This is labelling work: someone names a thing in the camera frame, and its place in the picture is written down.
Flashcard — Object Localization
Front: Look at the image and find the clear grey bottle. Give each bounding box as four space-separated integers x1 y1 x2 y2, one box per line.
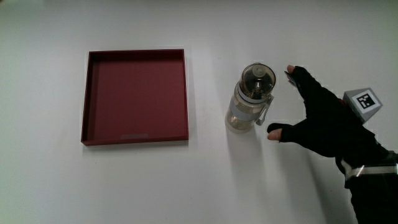
224 62 277 134

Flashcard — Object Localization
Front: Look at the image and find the person's right hand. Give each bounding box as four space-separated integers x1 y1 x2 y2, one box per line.
266 65 389 167

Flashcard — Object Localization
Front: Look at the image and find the dark red square tray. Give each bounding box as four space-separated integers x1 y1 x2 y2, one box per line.
80 49 190 147

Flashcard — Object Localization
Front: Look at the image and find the person's right forearm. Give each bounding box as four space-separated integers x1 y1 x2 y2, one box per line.
335 149 398 224

